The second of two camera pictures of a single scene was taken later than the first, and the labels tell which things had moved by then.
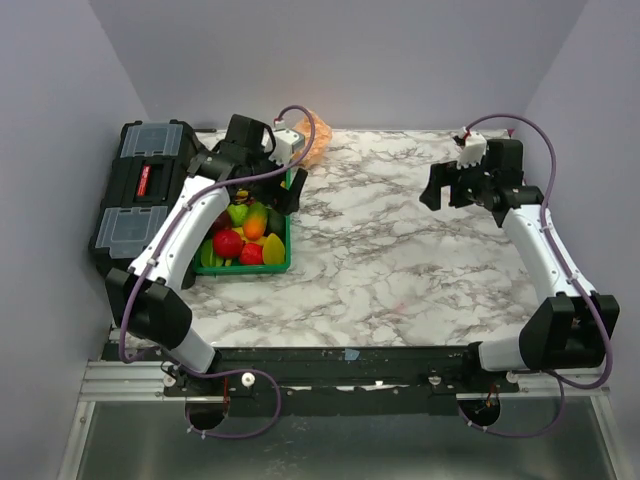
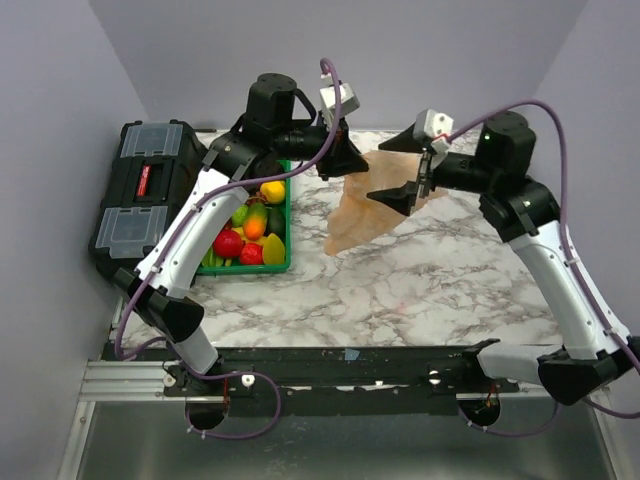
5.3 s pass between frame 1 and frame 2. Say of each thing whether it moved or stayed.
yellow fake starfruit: stayed
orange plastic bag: moved
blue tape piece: stayed
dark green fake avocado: stayed
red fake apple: stayed
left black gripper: moved
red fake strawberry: stayed
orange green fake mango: stayed
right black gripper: moved
